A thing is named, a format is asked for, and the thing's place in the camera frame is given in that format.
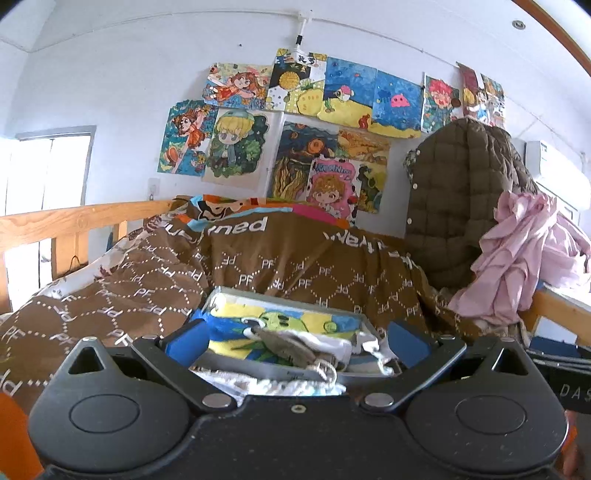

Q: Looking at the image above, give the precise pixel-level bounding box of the white blue patterned pouch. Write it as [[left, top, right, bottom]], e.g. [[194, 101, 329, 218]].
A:
[[194, 369, 346, 398]]

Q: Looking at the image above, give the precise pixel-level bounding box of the brown PF patterned blanket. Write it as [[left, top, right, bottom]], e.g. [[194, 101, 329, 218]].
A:
[[1, 203, 480, 410]]

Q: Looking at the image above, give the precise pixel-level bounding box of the grey cardboard box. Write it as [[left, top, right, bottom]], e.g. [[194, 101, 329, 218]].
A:
[[191, 287, 402, 386]]

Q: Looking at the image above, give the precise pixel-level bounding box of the pink cloth garment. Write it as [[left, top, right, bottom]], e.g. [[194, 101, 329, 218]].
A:
[[449, 192, 590, 325]]

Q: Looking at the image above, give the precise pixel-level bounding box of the olive quilted jacket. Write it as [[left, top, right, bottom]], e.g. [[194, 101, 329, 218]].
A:
[[405, 118, 539, 290]]

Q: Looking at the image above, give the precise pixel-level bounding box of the anime girl orange hair poster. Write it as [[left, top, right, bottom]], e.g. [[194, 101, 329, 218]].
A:
[[157, 100, 218, 177]]

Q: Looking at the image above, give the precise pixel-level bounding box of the blond chibi character poster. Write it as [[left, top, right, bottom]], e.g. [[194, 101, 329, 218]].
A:
[[204, 108, 283, 191]]

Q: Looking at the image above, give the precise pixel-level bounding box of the window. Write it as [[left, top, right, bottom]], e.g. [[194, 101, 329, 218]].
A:
[[1, 127, 94, 304]]

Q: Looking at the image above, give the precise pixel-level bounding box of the red hair character poster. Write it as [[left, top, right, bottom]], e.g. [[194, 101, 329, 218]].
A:
[[421, 75, 463, 134]]

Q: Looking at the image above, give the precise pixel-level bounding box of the starry night style painting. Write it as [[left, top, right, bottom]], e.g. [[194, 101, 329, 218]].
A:
[[267, 122, 338, 200]]

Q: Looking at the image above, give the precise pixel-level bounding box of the blue yellow beach painting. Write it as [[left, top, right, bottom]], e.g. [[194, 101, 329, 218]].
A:
[[315, 57, 423, 138]]

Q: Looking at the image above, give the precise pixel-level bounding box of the swimming girl poster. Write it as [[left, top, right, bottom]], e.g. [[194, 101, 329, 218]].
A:
[[202, 63, 273, 110]]

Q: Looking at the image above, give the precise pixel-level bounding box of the black yellow moon painting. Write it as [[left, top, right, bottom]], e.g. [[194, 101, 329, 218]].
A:
[[266, 48, 328, 117]]

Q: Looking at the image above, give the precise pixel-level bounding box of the grey drawstring pouch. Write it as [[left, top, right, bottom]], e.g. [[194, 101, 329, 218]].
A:
[[252, 327, 339, 384]]

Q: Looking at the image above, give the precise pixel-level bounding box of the wooden bed rail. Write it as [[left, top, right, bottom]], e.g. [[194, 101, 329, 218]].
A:
[[0, 198, 174, 315]]

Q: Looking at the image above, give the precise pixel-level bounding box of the pink frame chibi poster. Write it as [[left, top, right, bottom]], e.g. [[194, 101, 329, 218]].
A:
[[304, 157, 361, 223]]

